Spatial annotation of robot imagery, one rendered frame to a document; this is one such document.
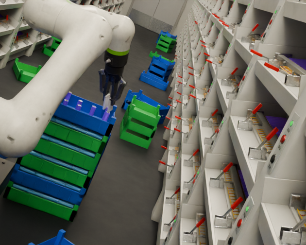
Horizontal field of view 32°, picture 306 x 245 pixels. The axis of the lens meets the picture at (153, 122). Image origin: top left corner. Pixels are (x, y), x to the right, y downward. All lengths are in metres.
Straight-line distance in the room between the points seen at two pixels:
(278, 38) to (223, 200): 0.52
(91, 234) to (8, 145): 0.97
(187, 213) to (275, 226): 0.88
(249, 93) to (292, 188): 0.70
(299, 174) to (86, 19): 0.82
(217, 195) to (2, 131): 0.61
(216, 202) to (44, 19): 0.72
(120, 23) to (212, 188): 0.75
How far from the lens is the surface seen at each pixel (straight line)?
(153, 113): 3.75
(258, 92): 1.69
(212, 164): 1.73
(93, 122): 2.10
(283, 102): 1.21
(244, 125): 1.53
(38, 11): 1.62
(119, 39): 2.00
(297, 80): 1.25
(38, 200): 2.24
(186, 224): 1.76
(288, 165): 1.01
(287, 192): 1.03
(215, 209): 1.43
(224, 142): 1.72
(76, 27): 1.57
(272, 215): 0.98
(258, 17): 2.37
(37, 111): 1.38
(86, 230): 2.25
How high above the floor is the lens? 1.04
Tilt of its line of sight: 14 degrees down
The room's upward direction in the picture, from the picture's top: 24 degrees clockwise
